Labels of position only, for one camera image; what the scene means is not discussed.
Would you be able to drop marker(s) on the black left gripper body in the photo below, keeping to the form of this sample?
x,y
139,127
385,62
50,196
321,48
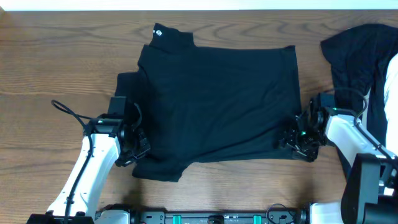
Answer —
x,y
137,148

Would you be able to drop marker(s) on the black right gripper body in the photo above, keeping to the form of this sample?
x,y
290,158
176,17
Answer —
x,y
305,142

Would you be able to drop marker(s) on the dark teal t-shirt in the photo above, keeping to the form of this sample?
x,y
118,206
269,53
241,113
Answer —
x,y
204,104

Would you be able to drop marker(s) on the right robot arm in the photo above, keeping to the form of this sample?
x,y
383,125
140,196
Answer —
x,y
370,194

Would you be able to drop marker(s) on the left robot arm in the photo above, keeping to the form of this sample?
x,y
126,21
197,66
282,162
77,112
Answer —
x,y
109,140

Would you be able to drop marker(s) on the dark clothes pile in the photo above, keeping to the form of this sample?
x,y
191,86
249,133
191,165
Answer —
x,y
363,62

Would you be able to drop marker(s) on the black aluminium mounting rail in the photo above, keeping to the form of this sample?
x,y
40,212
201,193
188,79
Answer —
x,y
277,216

